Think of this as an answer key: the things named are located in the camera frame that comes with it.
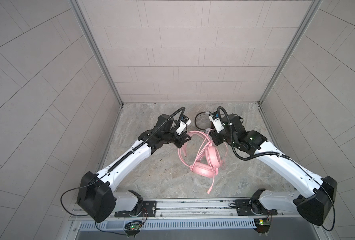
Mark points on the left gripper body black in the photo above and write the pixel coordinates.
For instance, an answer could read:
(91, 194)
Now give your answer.
(170, 137)

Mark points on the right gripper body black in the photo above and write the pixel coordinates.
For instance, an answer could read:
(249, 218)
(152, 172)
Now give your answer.
(222, 136)

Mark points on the pink headphones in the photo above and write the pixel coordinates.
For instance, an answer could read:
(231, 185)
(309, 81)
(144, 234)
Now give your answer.
(207, 161)

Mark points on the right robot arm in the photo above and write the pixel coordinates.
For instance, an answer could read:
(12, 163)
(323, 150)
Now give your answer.
(313, 197)

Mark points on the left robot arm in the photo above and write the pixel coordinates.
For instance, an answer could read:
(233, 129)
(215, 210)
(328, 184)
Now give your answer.
(97, 194)

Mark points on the right controller circuit board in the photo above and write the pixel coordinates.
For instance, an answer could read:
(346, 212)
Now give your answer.
(262, 226)

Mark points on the controller circuit board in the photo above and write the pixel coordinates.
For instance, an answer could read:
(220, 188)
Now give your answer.
(262, 226)
(133, 226)

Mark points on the left controller circuit board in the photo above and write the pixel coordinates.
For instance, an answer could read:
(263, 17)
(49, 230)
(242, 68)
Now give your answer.
(133, 226)

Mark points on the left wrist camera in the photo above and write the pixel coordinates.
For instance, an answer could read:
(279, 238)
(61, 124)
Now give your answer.
(184, 122)

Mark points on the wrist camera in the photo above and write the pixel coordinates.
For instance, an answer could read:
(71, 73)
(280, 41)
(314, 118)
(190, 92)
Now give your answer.
(215, 120)
(184, 122)

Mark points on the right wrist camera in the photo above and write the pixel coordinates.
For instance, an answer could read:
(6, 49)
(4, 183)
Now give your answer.
(215, 120)

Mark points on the aluminium mounting rail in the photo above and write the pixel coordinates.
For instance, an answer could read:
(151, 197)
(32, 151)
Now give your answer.
(213, 208)

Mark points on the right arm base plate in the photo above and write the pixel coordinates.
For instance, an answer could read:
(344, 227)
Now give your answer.
(246, 208)

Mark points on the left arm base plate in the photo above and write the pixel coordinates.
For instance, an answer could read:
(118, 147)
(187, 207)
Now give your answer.
(148, 207)

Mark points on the white slotted cable duct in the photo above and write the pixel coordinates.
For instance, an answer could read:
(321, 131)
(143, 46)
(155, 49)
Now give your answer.
(173, 224)

